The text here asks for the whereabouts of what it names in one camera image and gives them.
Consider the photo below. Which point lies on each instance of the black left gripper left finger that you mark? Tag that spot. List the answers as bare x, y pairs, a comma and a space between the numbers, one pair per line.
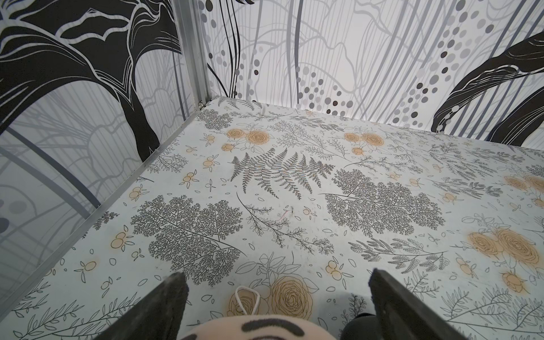
157, 316

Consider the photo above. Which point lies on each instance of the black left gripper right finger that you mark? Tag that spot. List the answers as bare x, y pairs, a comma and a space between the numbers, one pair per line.
401, 315

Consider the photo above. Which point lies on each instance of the pink plush doll toy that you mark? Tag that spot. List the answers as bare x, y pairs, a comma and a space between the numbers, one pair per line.
278, 312

